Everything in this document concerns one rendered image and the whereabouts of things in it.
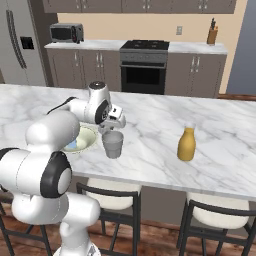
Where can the brown wall cupboards run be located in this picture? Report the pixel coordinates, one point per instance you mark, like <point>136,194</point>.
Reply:
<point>140,5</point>

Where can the orange juice bottle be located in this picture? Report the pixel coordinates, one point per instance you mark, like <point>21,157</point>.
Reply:
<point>186,147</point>

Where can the wooden knife block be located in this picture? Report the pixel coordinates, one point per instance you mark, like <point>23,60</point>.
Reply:
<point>212,34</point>

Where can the pale green ice bowl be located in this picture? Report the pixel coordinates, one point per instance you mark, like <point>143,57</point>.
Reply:
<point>87,137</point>

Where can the grey steel fridge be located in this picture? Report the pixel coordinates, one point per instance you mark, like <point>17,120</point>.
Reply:
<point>20,43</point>

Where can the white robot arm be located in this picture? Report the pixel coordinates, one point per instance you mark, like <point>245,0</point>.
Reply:
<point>40,173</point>

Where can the black and steel oven range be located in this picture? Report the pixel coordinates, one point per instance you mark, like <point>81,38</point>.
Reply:
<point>144,68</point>

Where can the light blue ice cube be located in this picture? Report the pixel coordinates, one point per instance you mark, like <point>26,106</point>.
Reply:
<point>69,146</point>
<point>74,142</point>

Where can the brown base cupboards run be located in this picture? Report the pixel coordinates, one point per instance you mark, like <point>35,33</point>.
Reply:
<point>195,75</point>
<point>83,68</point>

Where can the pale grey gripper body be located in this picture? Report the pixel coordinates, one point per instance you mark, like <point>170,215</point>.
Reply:
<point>115,124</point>

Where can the grey glass cup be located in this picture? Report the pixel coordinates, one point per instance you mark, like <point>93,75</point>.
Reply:
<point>112,146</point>

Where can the dark grey toaster oven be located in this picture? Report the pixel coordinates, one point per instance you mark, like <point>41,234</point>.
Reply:
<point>65,32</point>

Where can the grey wall socket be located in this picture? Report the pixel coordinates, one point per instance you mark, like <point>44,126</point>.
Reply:
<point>179,30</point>

